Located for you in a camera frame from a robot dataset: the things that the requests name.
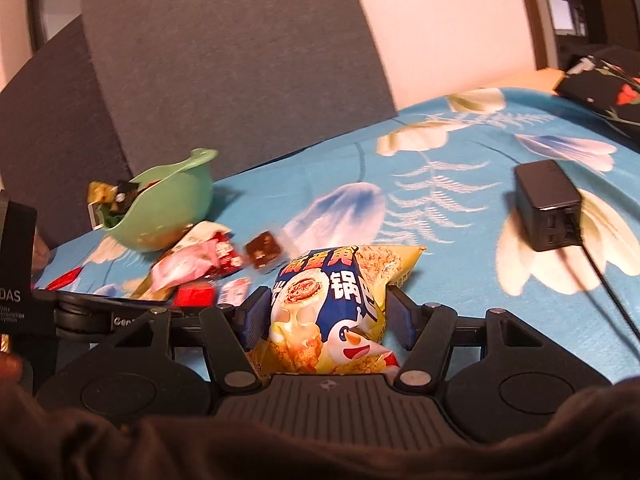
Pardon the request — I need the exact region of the dark red snack packet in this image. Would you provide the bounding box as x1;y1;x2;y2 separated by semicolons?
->
177;282;216;308

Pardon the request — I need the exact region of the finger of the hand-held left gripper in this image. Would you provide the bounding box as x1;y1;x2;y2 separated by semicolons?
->
32;289;172;312
54;309;152;345

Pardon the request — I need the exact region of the small red white snack packet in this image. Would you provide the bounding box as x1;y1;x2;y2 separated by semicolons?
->
217;277;252;306

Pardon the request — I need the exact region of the long red snack packet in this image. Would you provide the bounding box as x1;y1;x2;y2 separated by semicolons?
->
46;266;84;292

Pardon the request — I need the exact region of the person's left hand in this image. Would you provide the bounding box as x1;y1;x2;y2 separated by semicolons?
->
0;354;24;389

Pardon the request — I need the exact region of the blue floral blanket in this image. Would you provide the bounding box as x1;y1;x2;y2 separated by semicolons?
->
30;87;640;386

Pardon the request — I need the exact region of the dark brown clothing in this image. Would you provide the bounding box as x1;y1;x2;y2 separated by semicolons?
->
0;377;640;480

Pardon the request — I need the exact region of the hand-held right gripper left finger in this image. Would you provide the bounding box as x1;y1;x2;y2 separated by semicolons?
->
75;287;273;395

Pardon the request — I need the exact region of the pink snack packet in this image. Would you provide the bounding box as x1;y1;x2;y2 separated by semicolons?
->
150;240;221;293

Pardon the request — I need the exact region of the dark door frame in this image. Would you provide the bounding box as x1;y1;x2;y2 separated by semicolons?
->
517;0;563;71

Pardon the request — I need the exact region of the yellow blue snack packet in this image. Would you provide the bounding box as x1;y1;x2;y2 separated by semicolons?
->
245;244;428;376

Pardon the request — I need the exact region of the black snack packet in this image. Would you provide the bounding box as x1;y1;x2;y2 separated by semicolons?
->
112;180;139;211

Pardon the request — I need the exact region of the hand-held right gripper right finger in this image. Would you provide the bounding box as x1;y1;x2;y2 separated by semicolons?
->
387;287;576;395

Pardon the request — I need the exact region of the grey upholstered panel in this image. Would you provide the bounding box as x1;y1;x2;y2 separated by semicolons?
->
80;0;398;181
0;15;133;251

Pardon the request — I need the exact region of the black cable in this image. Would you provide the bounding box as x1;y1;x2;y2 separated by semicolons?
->
579;239;640;342

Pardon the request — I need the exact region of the brown snack packet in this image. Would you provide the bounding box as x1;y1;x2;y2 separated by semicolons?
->
244;231;285;268

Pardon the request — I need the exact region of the black floral cloth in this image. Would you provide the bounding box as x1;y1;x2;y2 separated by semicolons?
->
552;45;640;143

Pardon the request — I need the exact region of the black power adapter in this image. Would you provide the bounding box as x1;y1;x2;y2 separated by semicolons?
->
514;159;585;253

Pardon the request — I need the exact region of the gold snack packet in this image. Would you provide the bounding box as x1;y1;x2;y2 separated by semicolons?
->
89;181;118;206

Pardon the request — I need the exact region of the wooden ledge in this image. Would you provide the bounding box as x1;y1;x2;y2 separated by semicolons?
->
492;66;568;92

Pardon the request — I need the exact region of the green plastic bowl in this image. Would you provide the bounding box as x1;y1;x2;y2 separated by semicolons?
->
100;148;219;253

